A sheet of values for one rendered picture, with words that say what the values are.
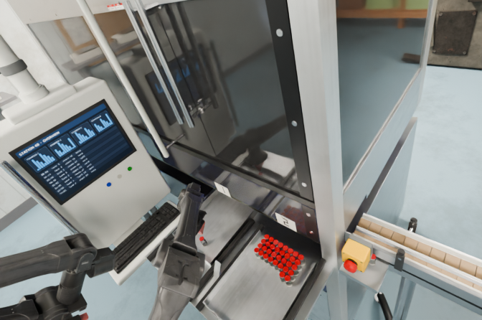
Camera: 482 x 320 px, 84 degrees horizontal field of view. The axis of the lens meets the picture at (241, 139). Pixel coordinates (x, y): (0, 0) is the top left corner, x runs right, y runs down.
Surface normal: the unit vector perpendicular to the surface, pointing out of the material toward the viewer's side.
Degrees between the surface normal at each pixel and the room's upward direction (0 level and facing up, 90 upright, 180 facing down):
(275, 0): 90
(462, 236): 0
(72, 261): 99
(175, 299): 50
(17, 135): 90
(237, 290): 0
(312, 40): 90
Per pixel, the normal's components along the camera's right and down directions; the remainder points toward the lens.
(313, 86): -0.63, 0.58
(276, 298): -0.25, -0.77
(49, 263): 0.64, 0.33
